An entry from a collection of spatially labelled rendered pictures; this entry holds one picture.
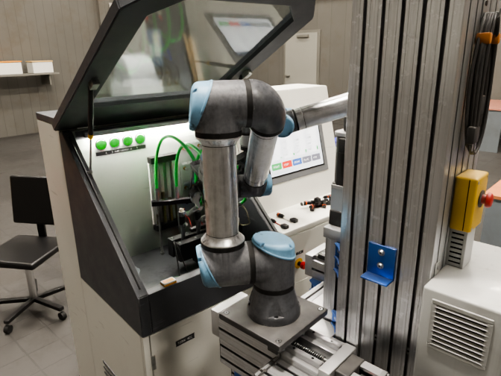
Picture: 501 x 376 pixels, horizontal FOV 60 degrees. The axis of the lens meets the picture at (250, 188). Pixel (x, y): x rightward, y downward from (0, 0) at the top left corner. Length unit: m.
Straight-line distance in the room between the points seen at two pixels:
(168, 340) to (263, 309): 0.60
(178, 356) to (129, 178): 0.79
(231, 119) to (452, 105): 0.48
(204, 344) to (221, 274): 0.74
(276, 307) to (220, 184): 0.38
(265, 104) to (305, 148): 1.31
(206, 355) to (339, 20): 9.99
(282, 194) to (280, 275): 1.07
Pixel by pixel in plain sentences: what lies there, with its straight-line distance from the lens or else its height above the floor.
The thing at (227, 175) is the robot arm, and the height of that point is 1.46.
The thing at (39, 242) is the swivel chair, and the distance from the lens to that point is 3.42.
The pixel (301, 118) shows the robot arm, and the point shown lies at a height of 1.53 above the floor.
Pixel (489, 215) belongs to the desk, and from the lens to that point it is 3.81.
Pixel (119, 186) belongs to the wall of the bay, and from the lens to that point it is 2.01.
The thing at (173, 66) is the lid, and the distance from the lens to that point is 1.65.
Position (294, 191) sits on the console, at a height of 1.05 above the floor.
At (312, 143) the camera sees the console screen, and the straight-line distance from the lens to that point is 2.36.
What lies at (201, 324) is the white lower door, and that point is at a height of 0.73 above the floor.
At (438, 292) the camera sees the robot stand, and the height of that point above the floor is 1.23.
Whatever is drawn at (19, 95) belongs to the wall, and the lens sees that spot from 10.91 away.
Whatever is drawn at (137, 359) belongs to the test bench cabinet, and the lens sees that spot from 1.78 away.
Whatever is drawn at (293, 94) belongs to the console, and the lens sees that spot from 2.31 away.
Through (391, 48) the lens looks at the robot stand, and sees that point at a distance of 1.05.
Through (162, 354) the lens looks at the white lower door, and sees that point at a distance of 1.74.
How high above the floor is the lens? 1.75
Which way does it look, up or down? 18 degrees down
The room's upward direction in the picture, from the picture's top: 1 degrees counter-clockwise
